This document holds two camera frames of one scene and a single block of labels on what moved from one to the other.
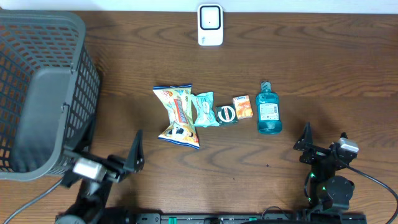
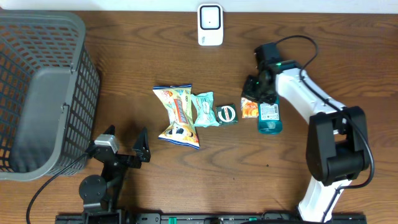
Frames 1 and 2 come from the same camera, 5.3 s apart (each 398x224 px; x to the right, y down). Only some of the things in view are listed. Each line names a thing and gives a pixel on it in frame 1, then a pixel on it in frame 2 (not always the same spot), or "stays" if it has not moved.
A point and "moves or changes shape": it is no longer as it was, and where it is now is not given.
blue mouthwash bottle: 267,102 stays
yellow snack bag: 176,99 stays
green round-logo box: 226,114 stays
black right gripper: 315,153 -> 246,92
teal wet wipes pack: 206,114 stays
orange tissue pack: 243,106 moves or changes shape
